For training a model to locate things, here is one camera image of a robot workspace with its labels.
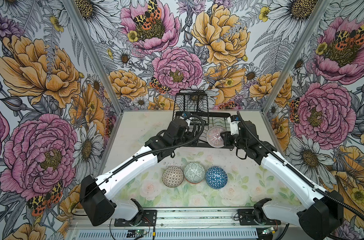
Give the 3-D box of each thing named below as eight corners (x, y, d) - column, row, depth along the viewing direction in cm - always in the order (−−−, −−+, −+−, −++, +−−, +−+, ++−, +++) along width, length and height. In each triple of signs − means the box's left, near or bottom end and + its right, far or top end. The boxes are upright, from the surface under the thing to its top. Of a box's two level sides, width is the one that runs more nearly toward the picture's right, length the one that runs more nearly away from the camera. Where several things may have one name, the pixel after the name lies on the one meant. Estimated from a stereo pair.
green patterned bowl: (193, 188, 85) (194, 184, 81) (181, 174, 90) (181, 170, 86) (207, 175, 90) (208, 171, 86) (194, 163, 95) (195, 158, 91)
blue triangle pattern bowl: (206, 190, 84) (208, 186, 79) (205, 171, 92) (206, 166, 86) (226, 190, 84) (229, 186, 79) (223, 171, 92) (225, 166, 86)
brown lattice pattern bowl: (162, 187, 85) (161, 184, 81) (164, 169, 92) (163, 166, 88) (184, 187, 85) (184, 184, 81) (184, 170, 92) (184, 166, 88)
